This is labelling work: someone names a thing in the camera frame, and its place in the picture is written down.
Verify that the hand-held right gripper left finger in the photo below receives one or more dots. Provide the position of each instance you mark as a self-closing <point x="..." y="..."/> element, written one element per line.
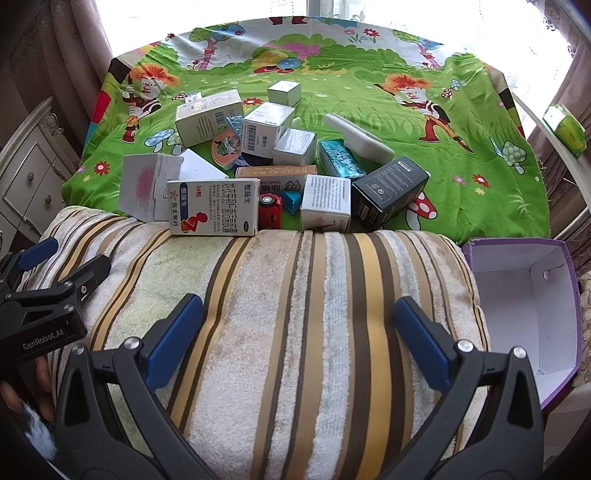
<point x="173" y="341"/>

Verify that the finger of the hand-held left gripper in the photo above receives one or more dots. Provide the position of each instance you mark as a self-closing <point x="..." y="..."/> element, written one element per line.
<point x="37" y="254"/>
<point x="87" y="277"/>

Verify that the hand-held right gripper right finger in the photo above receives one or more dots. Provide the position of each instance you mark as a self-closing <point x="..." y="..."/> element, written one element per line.
<point x="425" y="346"/>

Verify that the purple cardboard box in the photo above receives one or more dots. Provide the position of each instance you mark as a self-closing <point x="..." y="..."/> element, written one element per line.
<point x="517" y="323"/>

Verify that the white box pink print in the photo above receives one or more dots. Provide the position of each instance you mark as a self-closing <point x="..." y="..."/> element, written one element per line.
<point x="141" y="184"/>

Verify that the white medicine box red label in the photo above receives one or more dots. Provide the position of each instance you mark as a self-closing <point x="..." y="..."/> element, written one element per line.
<point x="207" y="207"/>

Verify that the red toy car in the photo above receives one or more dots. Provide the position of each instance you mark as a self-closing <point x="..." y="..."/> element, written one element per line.
<point x="270" y="212"/>

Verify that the white box black text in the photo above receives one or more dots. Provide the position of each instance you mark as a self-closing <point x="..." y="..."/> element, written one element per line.
<point x="323" y="203"/>

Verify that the orange oval toy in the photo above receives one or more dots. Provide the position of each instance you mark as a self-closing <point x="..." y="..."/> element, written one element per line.
<point x="225" y="150"/>

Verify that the tan box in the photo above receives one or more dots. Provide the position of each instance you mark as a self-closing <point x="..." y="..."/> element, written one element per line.
<point x="277" y="177"/>

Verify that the dark blue box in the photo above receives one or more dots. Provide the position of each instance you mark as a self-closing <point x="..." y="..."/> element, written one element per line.
<point x="251" y="161"/>

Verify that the large cream box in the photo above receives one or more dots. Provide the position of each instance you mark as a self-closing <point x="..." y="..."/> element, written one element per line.
<point x="207" y="120"/>

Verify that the teal glitter box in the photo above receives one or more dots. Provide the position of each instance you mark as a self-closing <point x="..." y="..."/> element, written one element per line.
<point x="339" y="159"/>

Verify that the small white printed box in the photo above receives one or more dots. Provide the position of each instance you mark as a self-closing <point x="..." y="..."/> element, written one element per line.
<point x="194" y="97"/>

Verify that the teal hair brush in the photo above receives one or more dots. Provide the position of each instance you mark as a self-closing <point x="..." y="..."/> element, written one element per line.
<point x="234" y="123"/>

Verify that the white plastic case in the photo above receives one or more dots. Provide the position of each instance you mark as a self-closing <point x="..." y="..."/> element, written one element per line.
<point x="360" y="138"/>

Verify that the silver box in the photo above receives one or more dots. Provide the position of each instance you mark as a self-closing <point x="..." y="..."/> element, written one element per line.
<point x="293" y="147"/>

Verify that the white box with barcode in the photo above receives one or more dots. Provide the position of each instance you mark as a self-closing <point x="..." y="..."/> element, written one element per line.
<point x="263" y="129"/>

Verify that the small white cube box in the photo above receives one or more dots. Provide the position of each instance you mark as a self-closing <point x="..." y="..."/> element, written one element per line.
<point x="282" y="93"/>

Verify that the person's left hand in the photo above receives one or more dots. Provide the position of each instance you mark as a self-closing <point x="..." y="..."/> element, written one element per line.
<point x="41" y="387"/>

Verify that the white dresser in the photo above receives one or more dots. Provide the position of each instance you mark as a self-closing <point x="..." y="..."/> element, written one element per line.
<point x="32" y="184"/>

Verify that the striped beige towel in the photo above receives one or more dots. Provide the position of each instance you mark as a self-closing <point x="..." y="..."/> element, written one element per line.
<point x="300" y="300"/>

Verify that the white curved desk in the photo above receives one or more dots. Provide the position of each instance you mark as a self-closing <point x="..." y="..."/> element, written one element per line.
<point x="554" y="161"/>

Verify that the green tissue pack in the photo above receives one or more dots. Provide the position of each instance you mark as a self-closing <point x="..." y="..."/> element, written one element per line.
<point x="565" y="129"/>

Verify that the green cartoon printed blanket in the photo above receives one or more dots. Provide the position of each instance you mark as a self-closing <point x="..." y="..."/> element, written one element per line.
<point x="346" y="78"/>

